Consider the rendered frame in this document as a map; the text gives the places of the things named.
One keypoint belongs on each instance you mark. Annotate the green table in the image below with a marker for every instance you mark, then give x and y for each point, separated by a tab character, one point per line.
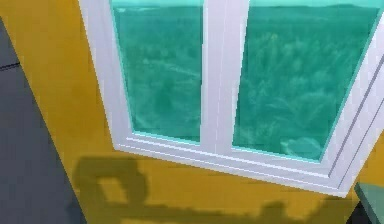
373	200

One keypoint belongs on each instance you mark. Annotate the white framed window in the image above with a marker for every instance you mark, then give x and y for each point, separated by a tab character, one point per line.
223	83

